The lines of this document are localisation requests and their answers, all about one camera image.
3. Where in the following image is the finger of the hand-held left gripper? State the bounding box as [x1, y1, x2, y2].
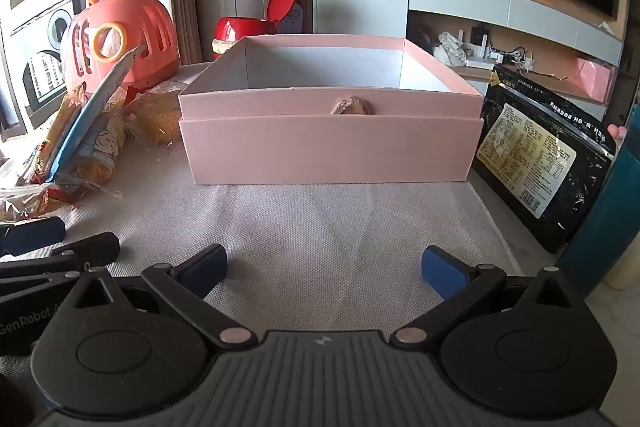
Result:
[0, 232, 121, 296]
[0, 216, 67, 258]

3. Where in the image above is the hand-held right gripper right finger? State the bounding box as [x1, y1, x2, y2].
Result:
[390, 246, 588, 350]

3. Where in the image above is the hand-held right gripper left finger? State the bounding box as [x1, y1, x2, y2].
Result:
[65, 243, 256, 353]

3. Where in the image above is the clear packet of yellow snacks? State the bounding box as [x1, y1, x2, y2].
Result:
[65, 107, 127, 190]

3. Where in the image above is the golden bread packet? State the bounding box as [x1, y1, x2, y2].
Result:
[124, 79, 184, 148]

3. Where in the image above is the pink cardboard box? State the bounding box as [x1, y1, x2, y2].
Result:
[178, 34, 486, 186]

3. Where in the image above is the brown bread packet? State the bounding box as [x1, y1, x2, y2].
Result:
[330, 95, 375, 115]

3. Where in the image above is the orange stick snack packet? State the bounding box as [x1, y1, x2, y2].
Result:
[15, 86, 75, 188]

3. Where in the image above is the black snack bag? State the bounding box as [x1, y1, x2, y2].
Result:
[472, 64, 617, 255]

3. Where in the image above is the grey box with arched opening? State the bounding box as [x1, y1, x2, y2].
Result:
[22, 49, 69, 108]

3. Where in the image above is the teal bottle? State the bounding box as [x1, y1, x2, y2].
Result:
[559, 107, 640, 292]

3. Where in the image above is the washing machine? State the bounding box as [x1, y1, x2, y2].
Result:
[10, 0, 80, 58]

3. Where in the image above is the pink plastic pet carrier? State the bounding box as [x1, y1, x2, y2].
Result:
[60, 0, 182, 96]

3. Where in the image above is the white plastic bag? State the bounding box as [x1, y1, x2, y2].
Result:
[432, 31, 469, 66]

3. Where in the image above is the red lidded bin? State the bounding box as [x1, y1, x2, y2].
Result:
[214, 0, 301, 60]

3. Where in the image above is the pink paper bag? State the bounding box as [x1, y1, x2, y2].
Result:
[574, 57, 616, 104]

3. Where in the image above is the white shelf cabinet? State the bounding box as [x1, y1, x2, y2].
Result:
[407, 0, 640, 108]

